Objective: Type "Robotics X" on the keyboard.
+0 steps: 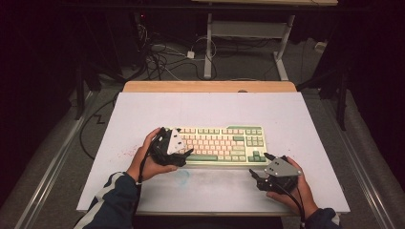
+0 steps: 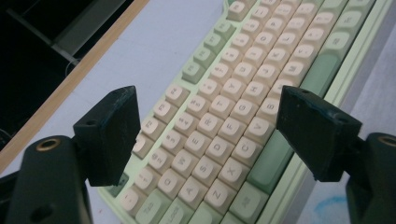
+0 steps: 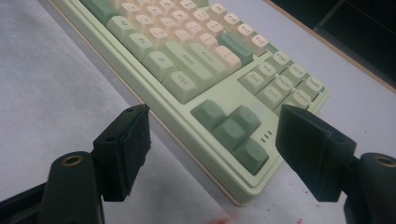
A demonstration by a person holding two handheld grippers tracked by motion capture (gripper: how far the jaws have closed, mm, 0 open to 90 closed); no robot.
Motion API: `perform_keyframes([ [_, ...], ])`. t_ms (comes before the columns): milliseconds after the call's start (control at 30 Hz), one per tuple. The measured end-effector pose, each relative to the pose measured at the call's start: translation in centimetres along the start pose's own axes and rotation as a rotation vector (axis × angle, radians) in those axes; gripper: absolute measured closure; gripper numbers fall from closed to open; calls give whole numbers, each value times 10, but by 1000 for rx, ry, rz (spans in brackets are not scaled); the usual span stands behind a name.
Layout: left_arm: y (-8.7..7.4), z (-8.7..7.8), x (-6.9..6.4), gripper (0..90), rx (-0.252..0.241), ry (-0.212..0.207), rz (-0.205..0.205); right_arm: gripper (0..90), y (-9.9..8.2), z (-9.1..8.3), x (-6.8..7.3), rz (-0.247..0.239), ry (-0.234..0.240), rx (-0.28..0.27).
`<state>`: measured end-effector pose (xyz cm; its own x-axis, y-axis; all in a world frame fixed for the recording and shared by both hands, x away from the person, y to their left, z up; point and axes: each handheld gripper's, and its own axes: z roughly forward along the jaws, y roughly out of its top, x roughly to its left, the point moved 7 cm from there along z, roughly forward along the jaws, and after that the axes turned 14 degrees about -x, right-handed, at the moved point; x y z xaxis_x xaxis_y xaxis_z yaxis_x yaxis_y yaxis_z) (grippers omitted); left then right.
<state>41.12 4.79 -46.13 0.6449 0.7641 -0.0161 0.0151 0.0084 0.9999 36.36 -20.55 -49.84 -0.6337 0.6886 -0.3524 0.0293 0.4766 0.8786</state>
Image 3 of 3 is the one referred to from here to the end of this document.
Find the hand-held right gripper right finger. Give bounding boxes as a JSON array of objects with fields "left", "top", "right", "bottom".
[{"left": 275, "top": 104, "right": 358, "bottom": 203}]

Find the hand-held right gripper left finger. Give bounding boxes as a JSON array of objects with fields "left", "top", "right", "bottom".
[{"left": 92, "top": 104, "right": 153, "bottom": 203}]

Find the green and cream keyboard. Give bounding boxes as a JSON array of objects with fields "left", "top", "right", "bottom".
[{"left": 49, "top": 0, "right": 331, "bottom": 207}]

